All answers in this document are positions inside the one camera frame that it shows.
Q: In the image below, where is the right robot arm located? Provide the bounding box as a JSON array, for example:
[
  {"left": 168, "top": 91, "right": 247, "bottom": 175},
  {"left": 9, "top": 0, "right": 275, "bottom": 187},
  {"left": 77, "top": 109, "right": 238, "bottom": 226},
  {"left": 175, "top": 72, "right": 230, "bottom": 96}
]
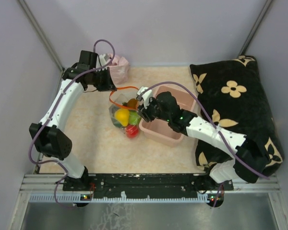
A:
[{"left": 136, "top": 90, "right": 268, "bottom": 190}]

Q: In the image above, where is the left metal frame post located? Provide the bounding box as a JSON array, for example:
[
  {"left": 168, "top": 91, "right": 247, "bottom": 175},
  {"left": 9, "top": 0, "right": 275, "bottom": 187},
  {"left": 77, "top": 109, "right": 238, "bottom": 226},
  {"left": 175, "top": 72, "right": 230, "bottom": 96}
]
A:
[{"left": 16, "top": 0, "right": 64, "bottom": 72}]

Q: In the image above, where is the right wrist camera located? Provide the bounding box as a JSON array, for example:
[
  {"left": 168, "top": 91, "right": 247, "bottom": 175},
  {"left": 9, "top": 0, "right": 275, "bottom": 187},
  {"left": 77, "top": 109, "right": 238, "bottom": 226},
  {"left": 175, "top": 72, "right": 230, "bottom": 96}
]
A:
[{"left": 136, "top": 86, "right": 153, "bottom": 109}]

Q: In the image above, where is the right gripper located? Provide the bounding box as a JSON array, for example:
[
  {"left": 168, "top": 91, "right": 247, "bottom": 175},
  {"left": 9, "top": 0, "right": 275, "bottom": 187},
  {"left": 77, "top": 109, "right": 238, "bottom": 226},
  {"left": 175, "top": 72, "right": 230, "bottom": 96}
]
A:
[{"left": 137, "top": 97, "right": 170, "bottom": 123}]

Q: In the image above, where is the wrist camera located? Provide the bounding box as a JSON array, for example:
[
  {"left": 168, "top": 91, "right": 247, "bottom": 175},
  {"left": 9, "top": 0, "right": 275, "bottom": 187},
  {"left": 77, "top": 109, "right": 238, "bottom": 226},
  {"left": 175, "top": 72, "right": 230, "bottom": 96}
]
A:
[
  {"left": 136, "top": 86, "right": 153, "bottom": 109},
  {"left": 96, "top": 54, "right": 112, "bottom": 68}
]

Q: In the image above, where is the right metal frame post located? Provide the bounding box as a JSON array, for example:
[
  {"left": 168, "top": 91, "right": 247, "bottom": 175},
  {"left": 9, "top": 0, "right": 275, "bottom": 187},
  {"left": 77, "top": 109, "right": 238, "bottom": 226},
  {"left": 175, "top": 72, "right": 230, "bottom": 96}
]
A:
[{"left": 238, "top": 0, "right": 274, "bottom": 56}]

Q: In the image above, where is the small red apple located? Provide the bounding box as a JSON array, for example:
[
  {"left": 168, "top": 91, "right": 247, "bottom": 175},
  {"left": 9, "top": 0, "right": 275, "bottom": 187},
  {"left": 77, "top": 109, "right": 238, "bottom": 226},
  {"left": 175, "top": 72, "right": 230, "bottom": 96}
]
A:
[{"left": 125, "top": 125, "right": 139, "bottom": 139}]

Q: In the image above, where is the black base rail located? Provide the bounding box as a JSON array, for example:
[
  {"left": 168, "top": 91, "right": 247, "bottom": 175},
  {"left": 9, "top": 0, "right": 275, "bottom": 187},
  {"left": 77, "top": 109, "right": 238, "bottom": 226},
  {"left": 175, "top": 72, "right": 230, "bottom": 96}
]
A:
[{"left": 62, "top": 172, "right": 231, "bottom": 200}]

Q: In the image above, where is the pink plastic bin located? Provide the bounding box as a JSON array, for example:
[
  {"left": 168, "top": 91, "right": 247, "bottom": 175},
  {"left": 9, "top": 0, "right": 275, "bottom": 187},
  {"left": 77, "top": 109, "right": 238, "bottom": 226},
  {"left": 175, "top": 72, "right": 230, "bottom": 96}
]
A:
[{"left": 139, "top": 85, "right": 196, "bottom": 147}]

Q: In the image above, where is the clear zip top bag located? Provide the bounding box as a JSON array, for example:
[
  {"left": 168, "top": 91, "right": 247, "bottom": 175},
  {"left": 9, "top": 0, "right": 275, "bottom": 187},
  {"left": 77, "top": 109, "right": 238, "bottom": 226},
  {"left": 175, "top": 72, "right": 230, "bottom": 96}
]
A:
[{"left": 108, "top": 86, "right": 141, "bottom": 139}]

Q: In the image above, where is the black floral cushion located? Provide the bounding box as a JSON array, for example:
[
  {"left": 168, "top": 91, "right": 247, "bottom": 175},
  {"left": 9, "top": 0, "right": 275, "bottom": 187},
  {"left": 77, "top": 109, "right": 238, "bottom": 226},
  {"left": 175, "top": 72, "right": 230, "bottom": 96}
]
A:
[{"left": 190, "top": 56, "right": 284, "bottom": 176}]

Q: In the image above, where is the yellow pear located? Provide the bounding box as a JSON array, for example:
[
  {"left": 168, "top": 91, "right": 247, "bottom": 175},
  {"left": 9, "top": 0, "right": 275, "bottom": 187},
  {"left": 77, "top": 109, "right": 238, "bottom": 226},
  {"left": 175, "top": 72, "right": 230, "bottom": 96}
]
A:
[{"left": 114, "top": 108, "right": 130, "bottom": 127}]

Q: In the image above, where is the metal frame post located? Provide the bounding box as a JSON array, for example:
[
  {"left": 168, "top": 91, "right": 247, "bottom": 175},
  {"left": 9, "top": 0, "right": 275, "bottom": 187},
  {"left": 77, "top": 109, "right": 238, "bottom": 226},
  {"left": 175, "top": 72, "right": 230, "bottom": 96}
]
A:
[
  {"left": 238, "top": 0, "right": 274, "bottom": 56},
  {"left": 16, "top": 0, "right": 64, "bottom": 72}
]

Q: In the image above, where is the pink crumpled cloth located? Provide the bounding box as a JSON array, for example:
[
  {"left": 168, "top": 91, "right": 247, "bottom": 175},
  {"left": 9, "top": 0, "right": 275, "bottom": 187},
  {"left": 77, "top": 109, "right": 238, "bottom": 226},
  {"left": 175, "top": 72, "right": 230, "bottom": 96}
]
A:
[{"left": 109, "top": 53, "right": 130, "bottom": 85}]

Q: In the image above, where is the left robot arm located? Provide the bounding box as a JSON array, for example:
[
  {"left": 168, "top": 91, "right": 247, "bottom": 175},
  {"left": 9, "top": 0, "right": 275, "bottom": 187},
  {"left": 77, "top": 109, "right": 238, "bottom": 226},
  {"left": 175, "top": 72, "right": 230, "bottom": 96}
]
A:
[{"left": 28, "top": 50, "right": 117, "bottom": 190}]

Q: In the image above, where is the green apple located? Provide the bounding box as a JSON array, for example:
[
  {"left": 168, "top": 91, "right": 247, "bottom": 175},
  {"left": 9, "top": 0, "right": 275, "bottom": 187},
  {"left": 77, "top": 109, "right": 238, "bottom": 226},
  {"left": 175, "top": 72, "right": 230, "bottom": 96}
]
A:
[{"left": 129, "top": 111, "right": 142, "bottom": 126}]

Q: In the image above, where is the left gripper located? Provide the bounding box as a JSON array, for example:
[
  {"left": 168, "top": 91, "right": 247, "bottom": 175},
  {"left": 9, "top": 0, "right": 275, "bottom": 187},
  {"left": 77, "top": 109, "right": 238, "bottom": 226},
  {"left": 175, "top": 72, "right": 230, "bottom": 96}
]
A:
[{"left": 90, "top": 66, "right": 117, "bottom": 92}]

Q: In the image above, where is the brown kiwi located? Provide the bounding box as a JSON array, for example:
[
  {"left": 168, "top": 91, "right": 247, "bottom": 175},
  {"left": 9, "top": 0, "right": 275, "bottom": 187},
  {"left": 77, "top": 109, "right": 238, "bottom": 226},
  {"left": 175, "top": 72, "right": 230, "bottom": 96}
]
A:
[{"left": 127, "top": 98, "right": 138, "bottom": 109}]

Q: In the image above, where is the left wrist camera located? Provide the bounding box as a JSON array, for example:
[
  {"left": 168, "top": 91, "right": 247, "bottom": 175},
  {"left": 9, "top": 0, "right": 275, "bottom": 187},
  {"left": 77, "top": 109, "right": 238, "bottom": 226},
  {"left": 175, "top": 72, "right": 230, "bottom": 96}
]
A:
[{"left": 96, "top": 54, "right": 112, "bottom": 68}]

